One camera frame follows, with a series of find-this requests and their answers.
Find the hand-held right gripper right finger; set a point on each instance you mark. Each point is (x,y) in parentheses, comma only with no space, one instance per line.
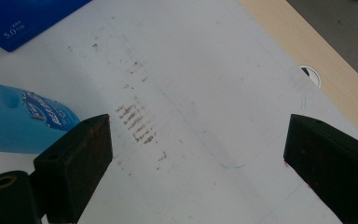
(335,161)

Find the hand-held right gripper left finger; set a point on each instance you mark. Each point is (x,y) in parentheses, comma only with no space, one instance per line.
(71,168)

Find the blue plastic bottle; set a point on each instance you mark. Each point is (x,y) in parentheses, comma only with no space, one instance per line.
(6,124)

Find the blue cardboard box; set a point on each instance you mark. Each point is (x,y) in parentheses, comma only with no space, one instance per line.
(28,18)

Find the light wooden table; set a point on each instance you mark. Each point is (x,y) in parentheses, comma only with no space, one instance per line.
(307,40)

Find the white board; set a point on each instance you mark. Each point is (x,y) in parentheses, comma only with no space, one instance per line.
(199,93)

